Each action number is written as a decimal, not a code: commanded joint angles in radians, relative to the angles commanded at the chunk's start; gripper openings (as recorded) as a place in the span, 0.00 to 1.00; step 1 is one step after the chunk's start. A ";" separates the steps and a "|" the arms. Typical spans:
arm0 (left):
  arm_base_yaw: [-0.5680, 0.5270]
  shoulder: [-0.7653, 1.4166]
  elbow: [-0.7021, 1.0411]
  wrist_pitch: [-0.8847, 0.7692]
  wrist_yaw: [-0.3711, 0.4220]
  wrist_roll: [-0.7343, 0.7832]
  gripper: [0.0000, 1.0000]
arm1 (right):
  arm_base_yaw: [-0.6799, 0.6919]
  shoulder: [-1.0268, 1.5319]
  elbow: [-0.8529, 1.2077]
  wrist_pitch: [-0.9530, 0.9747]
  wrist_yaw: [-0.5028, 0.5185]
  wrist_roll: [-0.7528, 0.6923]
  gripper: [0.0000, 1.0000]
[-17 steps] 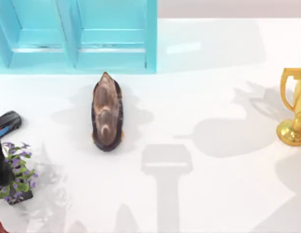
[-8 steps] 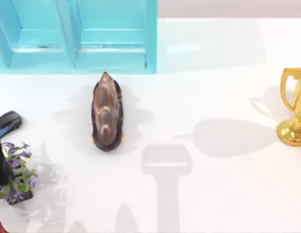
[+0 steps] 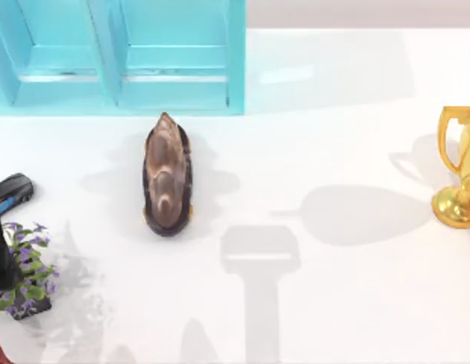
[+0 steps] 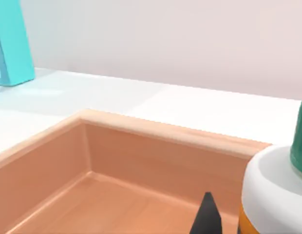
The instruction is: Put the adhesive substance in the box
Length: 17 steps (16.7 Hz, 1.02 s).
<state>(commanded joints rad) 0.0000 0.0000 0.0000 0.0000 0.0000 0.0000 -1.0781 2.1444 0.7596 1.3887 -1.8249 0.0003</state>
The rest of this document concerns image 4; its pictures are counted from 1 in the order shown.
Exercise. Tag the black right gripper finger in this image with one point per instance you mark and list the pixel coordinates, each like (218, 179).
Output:
(207, 217)

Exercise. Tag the white bottle with green cap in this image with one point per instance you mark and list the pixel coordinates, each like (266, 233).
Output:
(270, 185)

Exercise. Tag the shallow salmon-coloured box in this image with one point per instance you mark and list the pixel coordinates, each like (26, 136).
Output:
(112, 175)

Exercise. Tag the light blue rack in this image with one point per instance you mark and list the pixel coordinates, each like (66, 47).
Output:
(14, 41)

